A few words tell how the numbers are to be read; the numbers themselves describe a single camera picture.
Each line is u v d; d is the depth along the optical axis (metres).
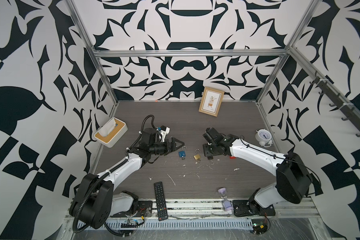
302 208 0.76
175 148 0.71
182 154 0.92
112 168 0.48
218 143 0.65
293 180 0.43
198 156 0.92
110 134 0.95
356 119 0.55
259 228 0.71
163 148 0.73
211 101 1.08
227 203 0.75
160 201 0.76
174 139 0.73
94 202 0.41
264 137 0.97
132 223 0.73
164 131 0.78
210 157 0.92
